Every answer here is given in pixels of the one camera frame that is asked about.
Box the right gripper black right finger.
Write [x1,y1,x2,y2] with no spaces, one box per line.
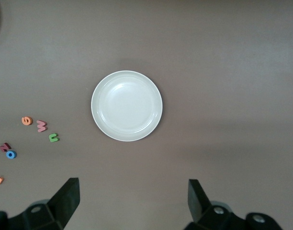
[183,179,283,230]

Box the pink letter w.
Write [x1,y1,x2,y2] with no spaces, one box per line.
[35,119,48,133]

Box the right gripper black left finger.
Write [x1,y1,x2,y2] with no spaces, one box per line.
[7,177,80,230]

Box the beige brown plate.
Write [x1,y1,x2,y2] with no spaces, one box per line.
[90,70,163,142]

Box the brown table cover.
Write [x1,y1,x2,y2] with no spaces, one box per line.
[0,0,293,230]

